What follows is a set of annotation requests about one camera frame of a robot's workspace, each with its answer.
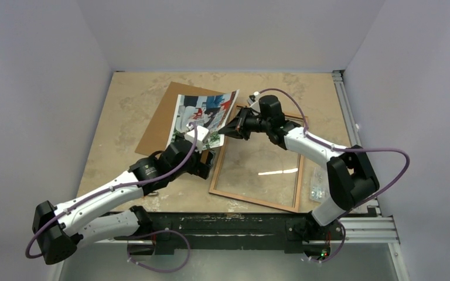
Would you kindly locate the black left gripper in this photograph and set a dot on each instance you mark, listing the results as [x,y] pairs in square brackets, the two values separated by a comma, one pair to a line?
[200,168]

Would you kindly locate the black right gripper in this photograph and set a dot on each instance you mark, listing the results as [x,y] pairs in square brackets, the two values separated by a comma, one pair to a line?
[242,123]

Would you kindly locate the colourful printed photo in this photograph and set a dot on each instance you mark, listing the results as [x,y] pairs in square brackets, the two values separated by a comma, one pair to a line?
[208,111]

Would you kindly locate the blue wooden picture frame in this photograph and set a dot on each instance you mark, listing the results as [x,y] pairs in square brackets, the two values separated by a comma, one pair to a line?
[258,172]

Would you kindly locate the brown backing board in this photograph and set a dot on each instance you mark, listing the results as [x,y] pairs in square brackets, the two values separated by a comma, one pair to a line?
[159,128]

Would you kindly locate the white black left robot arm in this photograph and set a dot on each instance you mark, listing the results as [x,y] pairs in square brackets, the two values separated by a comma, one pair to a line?
[59,230]

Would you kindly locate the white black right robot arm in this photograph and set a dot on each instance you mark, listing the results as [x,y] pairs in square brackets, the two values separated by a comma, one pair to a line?
[351,177]

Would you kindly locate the clear plastic parts box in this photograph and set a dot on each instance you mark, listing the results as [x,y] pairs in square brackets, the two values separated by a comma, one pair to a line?
[319,186]

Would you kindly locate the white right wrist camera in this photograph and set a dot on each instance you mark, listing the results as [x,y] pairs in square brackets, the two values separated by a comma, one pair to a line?
[253,101]

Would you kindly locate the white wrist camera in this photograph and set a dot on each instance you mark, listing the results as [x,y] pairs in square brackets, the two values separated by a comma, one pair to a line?
[253,101]
[197,134]

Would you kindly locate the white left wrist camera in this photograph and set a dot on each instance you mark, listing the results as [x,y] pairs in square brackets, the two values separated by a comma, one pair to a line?
[197,134]

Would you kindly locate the orange handled pliers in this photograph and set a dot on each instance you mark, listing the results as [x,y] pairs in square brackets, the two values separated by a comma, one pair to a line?
[153,193]

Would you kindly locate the aluminium side rail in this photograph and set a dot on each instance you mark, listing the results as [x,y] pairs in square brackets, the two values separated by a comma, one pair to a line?
[349,116]

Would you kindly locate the aluminium front rail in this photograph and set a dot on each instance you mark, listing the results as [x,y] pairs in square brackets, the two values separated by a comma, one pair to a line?
[271,230]

